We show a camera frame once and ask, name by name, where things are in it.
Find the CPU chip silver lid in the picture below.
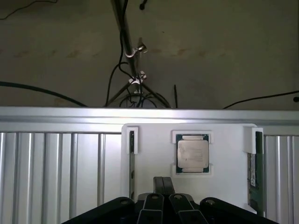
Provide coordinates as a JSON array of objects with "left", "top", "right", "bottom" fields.
[{"left": 175, "top": 133, "right": 210, "bottom": 175}]

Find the white parts rack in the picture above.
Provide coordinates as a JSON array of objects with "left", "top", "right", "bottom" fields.
[{"left": 121, "top": 122, "right": 264, "bottom": 221}]

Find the silver tripod stand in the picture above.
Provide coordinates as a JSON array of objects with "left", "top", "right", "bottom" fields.
[{"left": 111, "top": 0, "right": 170, "bottom": 108}]

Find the thin black floor cable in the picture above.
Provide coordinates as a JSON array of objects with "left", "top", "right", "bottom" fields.
[{"left": 221, "top": 90, "right": 299, "bottom": 110}]

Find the thick black floor cable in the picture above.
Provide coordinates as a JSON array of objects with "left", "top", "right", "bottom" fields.
[{"left": 0, "top": 80, "right": 89, "bottom": 108}]

